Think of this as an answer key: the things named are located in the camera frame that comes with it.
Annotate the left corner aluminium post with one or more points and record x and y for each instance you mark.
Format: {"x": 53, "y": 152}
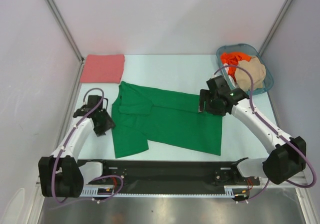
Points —
{"x": 64, "y": 28}

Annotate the folded pink t shirt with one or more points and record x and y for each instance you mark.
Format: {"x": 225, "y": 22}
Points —
{"x": 103, "y": 69}

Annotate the green t shirt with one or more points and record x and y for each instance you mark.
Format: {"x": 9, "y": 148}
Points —
{"x": 143, "y": 114}

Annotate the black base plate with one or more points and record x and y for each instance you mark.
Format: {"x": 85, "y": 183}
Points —
{"x": 177, "y": 177}

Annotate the orange t shirt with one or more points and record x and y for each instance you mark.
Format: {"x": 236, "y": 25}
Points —
{"x": 234, "y": 57}

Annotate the right corner aluminium post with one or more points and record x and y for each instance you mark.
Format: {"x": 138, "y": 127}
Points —
{"x": 276, "y": 24}

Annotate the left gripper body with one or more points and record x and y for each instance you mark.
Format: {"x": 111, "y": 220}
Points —
{"x": 106, "y": 123}

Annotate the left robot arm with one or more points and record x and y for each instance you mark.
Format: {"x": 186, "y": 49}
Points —
{"x": 60, "y": 175}

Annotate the white garment in basket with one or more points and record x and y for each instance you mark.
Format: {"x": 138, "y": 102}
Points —
{"x": 231, "y": 69}

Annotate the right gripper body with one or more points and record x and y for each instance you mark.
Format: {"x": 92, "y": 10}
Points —
{"x": 214, "y": 108}

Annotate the white slotted cable duct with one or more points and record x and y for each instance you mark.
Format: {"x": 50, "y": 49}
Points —
{"x": 107, "y": 192}

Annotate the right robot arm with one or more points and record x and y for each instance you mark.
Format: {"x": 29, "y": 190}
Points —
{"x": 284, "y": 152}

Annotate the corner aluminium post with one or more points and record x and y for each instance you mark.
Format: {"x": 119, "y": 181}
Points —
{"x": 276, "y": 24}
{"x": 64, "y": 28}

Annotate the blue plastic basket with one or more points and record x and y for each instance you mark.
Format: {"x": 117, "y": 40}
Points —
{"x": 247, "y": 49}

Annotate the beige t shirt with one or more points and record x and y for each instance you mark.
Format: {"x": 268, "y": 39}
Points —
{"x": 257, "y": 71}

